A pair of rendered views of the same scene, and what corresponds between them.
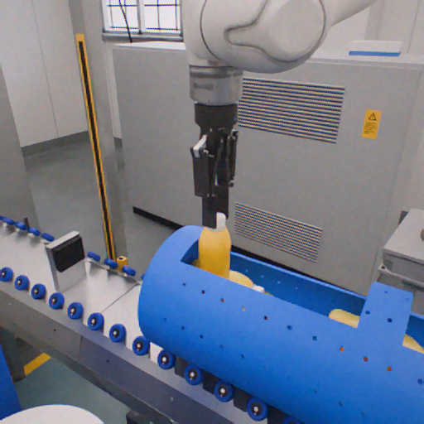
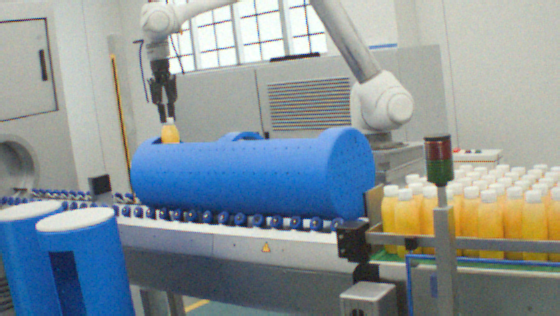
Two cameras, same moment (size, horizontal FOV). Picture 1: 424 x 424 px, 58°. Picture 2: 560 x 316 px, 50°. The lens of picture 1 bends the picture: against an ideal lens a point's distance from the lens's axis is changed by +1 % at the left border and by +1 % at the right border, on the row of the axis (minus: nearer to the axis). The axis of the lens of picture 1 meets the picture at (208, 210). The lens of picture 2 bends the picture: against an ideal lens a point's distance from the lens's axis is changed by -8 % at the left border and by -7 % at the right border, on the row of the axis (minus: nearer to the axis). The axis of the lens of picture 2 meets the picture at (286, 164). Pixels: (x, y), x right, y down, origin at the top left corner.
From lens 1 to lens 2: 1.80 m
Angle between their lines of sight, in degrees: 19
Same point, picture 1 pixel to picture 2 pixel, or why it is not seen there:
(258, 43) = (149, 28)
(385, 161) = (395, 135)
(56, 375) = not seen: outside the picture
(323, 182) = not seen: hidden behind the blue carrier
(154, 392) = (146, 238)
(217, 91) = (155, 52)
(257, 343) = (178, 162)
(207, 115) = (153, 64)
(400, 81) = (385, 64)
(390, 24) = (426, 27)
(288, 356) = (189, 162)
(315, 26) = (164, 20)
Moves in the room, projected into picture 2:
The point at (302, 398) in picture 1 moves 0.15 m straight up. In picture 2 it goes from (196, 180) to (189, 135)
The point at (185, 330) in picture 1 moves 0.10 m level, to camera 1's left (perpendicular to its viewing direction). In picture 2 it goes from (150, 173) to (124, 176)
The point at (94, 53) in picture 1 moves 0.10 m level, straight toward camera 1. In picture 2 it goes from (121, 64) to (119, 63)
